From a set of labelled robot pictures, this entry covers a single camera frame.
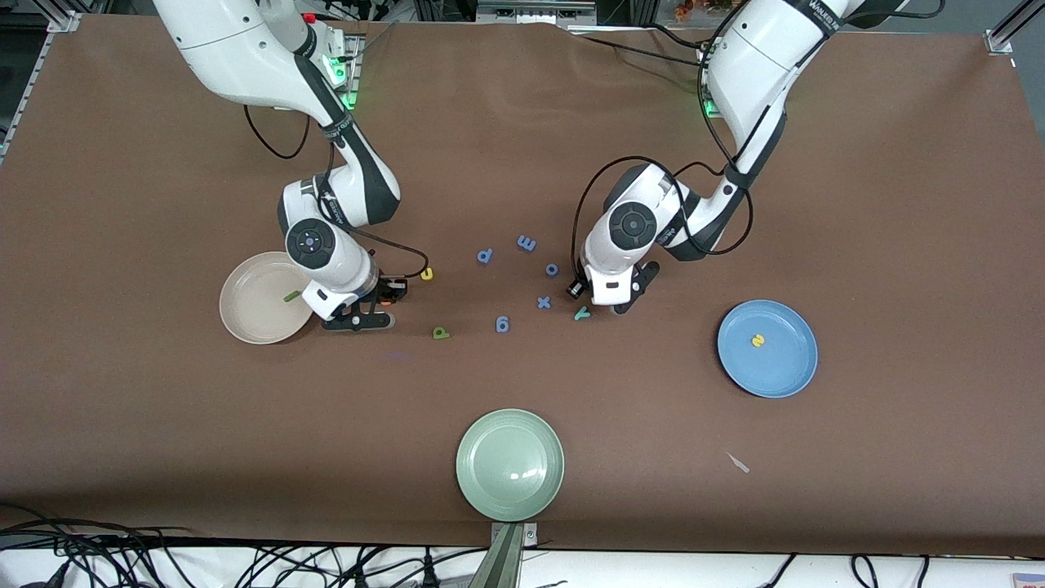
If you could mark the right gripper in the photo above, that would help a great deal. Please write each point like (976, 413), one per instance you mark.
(384, 291)

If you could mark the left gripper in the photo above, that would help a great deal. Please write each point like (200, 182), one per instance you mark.
(581, 277)

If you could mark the teal foam letter y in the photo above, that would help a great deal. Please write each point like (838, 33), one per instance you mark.
(580, 314)

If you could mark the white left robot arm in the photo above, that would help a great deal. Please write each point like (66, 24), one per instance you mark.
(759, 65)

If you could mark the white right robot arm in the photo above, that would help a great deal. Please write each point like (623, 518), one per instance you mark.
(237, 57)

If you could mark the blue foam letter m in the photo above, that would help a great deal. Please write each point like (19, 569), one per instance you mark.
(526, 243)

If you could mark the beige round plate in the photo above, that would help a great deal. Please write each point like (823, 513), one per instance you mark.
(253, 310)

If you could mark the brown table cover sheet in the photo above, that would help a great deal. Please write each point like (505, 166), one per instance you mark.
(522, 122)

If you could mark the green round plate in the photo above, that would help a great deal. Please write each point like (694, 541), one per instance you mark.
(510, 465)

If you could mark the blue round plate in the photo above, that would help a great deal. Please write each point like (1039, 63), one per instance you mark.
(775, 367)

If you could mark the small white paper scrap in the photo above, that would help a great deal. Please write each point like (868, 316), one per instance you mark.
(739, 464)

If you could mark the orange background object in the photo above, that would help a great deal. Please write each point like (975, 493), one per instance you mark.
(694, 6)

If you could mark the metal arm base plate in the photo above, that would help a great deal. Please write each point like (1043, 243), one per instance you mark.
(351, 104)
(712, 110)

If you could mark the aluminium frame profile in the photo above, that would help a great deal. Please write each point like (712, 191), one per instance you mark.
(37, 69)
(1008, 28)
(535, 12)

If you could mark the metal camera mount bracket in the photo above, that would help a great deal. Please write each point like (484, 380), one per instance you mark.
(504, 563)

